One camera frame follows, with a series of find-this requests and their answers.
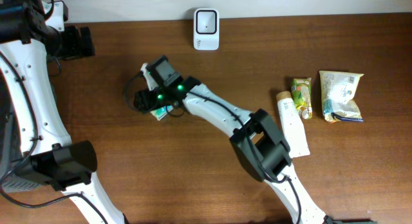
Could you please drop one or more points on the white tube with tan cap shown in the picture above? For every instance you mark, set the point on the white tube with tan cap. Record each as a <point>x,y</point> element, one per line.
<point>292,125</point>

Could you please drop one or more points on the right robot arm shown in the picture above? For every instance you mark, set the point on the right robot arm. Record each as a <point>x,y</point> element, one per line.
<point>259,145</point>

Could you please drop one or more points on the green snack pouch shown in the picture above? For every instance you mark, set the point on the green snack pouch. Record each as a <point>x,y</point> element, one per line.
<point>301,95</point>

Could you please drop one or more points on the teal white tissue pack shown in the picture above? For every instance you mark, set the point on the teal white tissue pack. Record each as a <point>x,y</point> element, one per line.
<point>160,113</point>

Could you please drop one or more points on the white yellow snack bag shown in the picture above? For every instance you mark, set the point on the white yellow snack bag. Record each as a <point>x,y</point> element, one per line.
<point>338,90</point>

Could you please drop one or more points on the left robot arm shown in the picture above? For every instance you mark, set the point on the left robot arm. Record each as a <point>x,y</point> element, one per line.
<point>36,149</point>

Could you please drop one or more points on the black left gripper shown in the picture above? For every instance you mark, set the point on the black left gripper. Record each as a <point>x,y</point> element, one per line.
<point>78,48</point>

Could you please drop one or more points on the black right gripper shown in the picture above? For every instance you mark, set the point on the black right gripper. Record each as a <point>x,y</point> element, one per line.
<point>145,99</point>

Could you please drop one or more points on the dark grey plastic basket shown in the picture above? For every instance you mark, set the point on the dark grey plastic basket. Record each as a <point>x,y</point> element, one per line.
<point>10,151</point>

